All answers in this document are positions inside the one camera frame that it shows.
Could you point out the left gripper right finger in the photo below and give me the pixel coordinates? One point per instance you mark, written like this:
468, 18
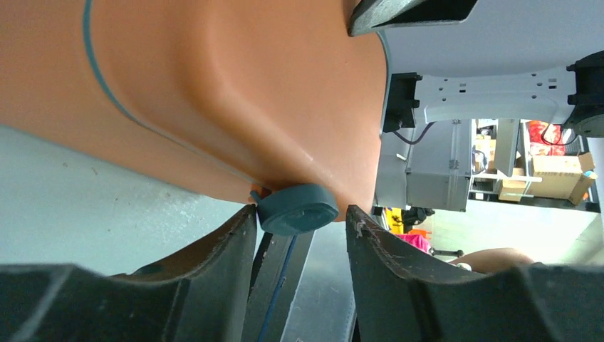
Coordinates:
404, 294

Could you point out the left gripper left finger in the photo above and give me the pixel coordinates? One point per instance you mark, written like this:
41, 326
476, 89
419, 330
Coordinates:
198, 293

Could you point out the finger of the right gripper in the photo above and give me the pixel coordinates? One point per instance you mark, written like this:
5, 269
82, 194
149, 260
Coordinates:
377, 15

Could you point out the orange medicine kit box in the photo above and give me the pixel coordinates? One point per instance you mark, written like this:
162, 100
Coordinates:
222, 98

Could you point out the bare forearm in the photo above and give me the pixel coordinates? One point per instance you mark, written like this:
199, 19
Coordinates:
489, 261

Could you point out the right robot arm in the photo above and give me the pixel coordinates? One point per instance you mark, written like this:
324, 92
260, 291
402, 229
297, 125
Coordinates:
569, 96

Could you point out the grey metal case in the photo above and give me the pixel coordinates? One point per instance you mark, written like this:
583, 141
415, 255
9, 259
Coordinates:
431, 172

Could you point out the cardboard box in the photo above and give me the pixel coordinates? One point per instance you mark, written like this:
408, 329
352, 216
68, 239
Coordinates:
551, 176

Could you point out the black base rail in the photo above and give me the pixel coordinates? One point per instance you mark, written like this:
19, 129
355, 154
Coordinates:
275, 275

